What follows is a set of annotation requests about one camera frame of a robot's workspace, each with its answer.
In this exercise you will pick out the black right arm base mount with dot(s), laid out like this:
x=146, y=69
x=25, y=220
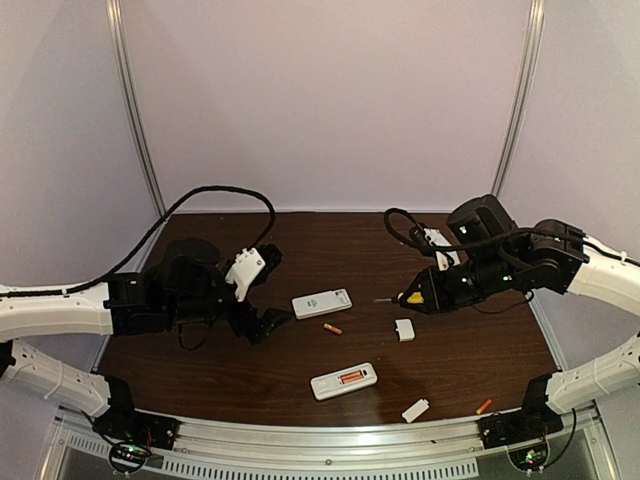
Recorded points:
x=522, y=425

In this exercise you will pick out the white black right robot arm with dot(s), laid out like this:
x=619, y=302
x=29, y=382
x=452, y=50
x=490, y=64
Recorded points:
x=589, y=294

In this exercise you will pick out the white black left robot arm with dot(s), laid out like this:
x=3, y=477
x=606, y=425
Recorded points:
x=191, y=284

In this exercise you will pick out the large white remote control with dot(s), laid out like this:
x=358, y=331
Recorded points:
x=322, y=303

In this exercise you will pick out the small white battery cover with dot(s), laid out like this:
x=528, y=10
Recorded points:
x=418, y=408

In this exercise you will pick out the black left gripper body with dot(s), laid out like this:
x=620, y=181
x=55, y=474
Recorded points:
x=242, y=310

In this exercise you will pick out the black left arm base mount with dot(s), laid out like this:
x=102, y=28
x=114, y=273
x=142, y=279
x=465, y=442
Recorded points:
x=145, y=429

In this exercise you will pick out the aluminium corner post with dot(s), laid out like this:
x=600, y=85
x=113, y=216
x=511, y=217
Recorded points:
x=132, y=110
x=533, y=34

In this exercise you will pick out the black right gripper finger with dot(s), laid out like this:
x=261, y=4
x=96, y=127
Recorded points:
x=425, y=307
x=422, y=284

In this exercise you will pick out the left aluminium corner post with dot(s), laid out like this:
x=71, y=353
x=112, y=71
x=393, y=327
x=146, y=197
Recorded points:
x=132, y=110

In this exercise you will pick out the red orange battery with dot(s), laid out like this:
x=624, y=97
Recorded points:
x=332, y=329
x=484, y=406

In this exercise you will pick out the right aluminium corner post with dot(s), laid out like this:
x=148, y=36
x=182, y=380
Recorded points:
x=533, y=34

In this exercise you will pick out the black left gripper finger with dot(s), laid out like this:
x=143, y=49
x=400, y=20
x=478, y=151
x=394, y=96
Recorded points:
x=252, y=311
x=266, y=324

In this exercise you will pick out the aluminium front rail frame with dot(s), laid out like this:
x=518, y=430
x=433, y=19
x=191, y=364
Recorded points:
x=445, y=449

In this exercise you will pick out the yellow handled screwdriver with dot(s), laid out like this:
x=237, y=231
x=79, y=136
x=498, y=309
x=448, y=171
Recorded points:
x=415, y=298

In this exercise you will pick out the small white remote control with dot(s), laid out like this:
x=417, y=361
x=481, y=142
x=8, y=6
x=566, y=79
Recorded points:
x=329, y=386

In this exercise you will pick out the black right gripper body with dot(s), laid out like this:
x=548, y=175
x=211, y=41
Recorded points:
x=437, y=288

